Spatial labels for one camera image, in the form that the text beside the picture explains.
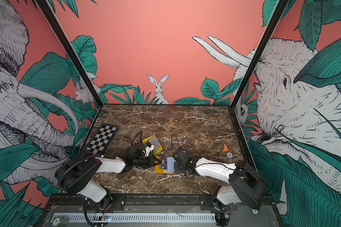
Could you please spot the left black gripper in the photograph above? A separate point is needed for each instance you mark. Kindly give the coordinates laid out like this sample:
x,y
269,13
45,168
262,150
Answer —
x,y
151,159

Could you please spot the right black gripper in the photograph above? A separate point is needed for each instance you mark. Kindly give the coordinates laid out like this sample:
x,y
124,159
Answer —
x,y
176,169

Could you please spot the yellow leather card holder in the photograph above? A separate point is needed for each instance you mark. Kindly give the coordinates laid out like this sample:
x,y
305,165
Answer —
x,y
170,166

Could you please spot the yellow plastic card tray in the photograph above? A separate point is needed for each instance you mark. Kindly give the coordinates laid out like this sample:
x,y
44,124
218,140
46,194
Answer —
x,y
145,142

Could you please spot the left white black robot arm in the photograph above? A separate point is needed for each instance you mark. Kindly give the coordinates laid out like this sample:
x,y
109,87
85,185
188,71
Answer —
x,y
75,175

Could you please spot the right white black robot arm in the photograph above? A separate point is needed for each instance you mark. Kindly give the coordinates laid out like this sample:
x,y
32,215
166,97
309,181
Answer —
x,y
246,185

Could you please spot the stack of grey cards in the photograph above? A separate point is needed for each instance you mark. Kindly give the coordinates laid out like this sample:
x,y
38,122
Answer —
x,y
157,147

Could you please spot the orange small clip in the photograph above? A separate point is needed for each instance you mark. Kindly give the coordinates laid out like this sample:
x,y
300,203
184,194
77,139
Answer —
x,y
225,148

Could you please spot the small white round disc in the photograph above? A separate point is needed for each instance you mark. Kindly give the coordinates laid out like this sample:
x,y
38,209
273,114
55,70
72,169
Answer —
x,y
229,155

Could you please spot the black white checkerboard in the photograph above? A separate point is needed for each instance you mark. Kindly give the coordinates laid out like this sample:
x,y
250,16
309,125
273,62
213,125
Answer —
x,y
102,139

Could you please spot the black front rail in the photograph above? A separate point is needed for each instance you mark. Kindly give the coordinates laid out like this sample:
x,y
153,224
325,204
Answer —
x,y
206,202

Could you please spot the white slotted cable duct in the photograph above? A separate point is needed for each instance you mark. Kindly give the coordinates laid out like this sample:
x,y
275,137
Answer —
x,y
152,217

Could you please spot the left black frame post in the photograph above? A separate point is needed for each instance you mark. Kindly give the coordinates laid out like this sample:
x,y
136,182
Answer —
x,y
62,37

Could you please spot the black frame post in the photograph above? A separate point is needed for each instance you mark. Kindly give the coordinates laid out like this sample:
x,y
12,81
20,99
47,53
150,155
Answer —
x,y
62,37
275,17

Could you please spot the right black frame post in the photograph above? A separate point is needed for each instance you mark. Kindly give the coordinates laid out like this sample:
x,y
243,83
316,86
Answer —
x,y
275,17

